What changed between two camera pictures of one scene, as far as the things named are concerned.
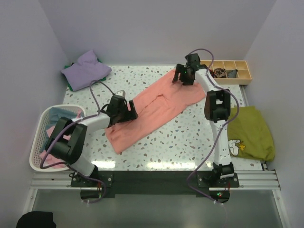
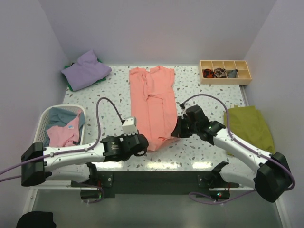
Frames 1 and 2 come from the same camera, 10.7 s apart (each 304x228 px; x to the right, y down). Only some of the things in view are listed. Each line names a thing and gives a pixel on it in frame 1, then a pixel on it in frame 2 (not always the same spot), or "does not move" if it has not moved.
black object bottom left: (36, 219) does not move
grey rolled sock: (232, 74) does not move
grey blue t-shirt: (54, 115) does not move
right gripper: (178, 70) → (178, 131)
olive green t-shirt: (248, 136) does not move
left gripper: (131, 115) → (124, 137)
